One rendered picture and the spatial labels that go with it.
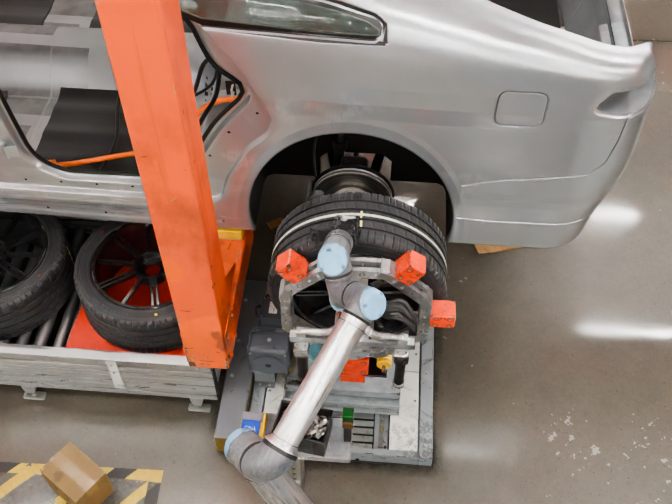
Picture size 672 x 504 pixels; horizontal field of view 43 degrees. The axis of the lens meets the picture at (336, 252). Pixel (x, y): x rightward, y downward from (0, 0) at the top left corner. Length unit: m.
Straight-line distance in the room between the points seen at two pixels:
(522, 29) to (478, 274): 1.75
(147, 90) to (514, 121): 1.28
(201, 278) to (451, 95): 1.03
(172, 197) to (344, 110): 0.71
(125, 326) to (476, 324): 1.64
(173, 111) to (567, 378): 2.39
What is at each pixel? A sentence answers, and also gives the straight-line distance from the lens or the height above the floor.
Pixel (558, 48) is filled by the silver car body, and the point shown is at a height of 1.68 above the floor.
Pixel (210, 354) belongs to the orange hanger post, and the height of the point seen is 0.62.
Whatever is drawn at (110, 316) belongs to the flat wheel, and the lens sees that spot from 3.60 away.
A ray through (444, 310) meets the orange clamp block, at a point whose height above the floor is 0.88.
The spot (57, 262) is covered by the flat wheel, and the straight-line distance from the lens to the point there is 3.85.
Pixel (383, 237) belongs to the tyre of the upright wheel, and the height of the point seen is 1.17.
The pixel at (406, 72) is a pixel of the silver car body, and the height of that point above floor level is 1.59.
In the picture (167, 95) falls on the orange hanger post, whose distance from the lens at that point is 2.30.
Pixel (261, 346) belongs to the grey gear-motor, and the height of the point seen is 0.40.
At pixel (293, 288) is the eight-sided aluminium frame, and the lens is 2.96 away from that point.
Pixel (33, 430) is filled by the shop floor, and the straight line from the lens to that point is 4.01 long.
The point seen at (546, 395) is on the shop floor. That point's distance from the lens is 3.98.
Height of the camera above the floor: 3.37
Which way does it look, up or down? 51 degrees down
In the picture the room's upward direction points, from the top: straight up
